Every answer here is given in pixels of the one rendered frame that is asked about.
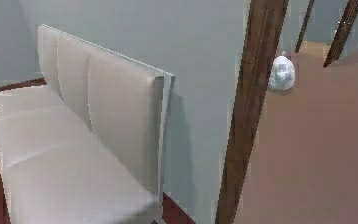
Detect white tied garbage bag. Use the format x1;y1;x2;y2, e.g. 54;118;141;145
267;50;297;92

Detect white bed with padded headboard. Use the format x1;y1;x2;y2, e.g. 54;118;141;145
0;23;177;224

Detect brown wooden door frame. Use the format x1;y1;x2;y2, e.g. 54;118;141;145
294;0;358;69
214;0;290;224

